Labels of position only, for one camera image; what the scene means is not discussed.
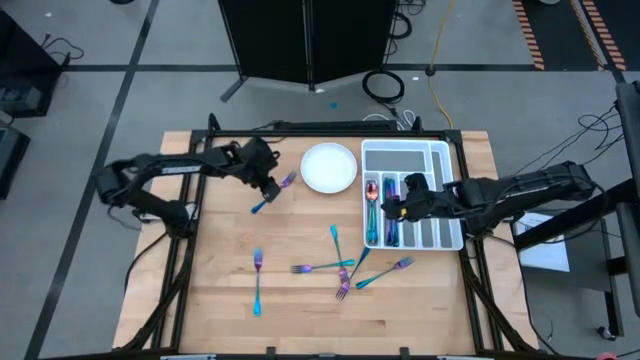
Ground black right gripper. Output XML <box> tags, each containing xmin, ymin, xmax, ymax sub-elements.
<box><xmin>380</xmin><ymin>172</ymin><xmax>444</xmax><ymax>223</ymax></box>

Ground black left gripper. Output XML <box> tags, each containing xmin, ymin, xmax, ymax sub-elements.
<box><xmin>234</xmin><ymin>135</ymin><xmax>283</xmax><ymax>204</ymax></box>

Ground iridescent rainbow knife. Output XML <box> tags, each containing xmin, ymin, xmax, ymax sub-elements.
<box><xmin>382</xmin><ymin>175</ymin><xmax>401</xmax><ymax>249</ymax></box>

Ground iridescent rainbow fork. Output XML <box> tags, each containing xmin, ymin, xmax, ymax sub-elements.
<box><xmin>252</xmin><ymin>248</ymin><xmax>265</xmax><ymax>319</ymax></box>
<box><xmin>335</xmin><ymin>246</ymin><xmax>372</xmax><ymax>303</ymax></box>
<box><xmin>249</xmin><ymin>171</ymin><xmax>298</xmax><ymax>215</ymax></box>
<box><xmin>329</xmin><ymin>224</ymin><xmax>351</xmax><ymax>285</ymax></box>
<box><xmin>291</xmin><ymin>258</ymin><xmax>357</xmax><ymax>275</ymax></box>

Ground white round plate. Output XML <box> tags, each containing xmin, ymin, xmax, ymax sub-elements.
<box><xmin>300</xmin><ymin>142</ymin><xmax>359</xmax><ymax>195</ymax></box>

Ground white cutlery tray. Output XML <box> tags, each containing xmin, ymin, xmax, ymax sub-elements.
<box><xmin>360</xmin><ymin>138</ymin><xmax>465</xmax><ymax>252</ymax></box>

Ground black power strip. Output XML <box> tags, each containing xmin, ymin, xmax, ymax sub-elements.
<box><xmin>273</xmin><ymin>119</ymin><xmax>399</xmax><ymax>132</ymax></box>

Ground black folding room divider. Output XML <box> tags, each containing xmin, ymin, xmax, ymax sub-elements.
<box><xmin>217</xmin><ymin>0</ymin><xmax>401</xmax><ymax>104</ymax></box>

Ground white paper sheet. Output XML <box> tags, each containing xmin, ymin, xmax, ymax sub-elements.
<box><xmin>513</xmin><ymin>212</ymin><xmax>572</xmax><ymax>274</ymax></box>

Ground black mat orange striped edge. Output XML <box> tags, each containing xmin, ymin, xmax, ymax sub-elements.
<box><xmin>512</xmin><ymin>0</ymin><xmax>640</xmax><ymax>71</ymax></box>

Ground black metal stand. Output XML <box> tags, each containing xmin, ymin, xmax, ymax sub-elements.
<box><xmin>513</xmin><ymin>81</ymin><xmax>640</xmax><ymax>344</ymax></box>

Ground black box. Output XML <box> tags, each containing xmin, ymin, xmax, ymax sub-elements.
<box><xmin>0</xmin><ymin>124</ymin><xmax>31</xmax><ymax>200</ymax></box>

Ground black cabinet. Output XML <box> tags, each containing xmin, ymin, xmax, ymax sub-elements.
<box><xmin>0</xmin><ymin>9</ymin><xmax>64</xmax><ymax>119</ymax></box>

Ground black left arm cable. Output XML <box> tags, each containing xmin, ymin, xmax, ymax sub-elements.
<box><xmin>251</xmin><ymin>119</ymin><xmax>286</xmax><ymax>145</ymax></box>

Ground white cable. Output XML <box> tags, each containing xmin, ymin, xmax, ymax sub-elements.
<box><xmin>362</xmin><ymin>108</ymin><xmax>417</xmax><ymax>132</ymax></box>

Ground coiled black cable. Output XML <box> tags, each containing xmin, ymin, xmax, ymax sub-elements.
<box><xmin>361</xmin><ymin>68</ymin><xmax>406</xmax><ymax>105</ymax></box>

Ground black power cable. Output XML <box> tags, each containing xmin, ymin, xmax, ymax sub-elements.
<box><xmin>123</xmin><ymin>230</ymin><xmax>170</xmax><ymax>297</ymax></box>

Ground yellow cable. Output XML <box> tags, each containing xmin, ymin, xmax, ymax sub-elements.
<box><xmin>426</xmin><ymin>0</ymin><xmax>457</xmax><ymax>130</ymax></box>

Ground black floor cables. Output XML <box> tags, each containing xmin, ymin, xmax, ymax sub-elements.
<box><xmin>529</xmin><ymin>101</ymin><xmax>627</xmax><ymax>172</ymax></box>

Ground black floor cable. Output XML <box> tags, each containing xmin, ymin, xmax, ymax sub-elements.
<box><xmin>40</xmin><ymin>32</ymin><xmax>85</xmax><ymax>65</ymax></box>

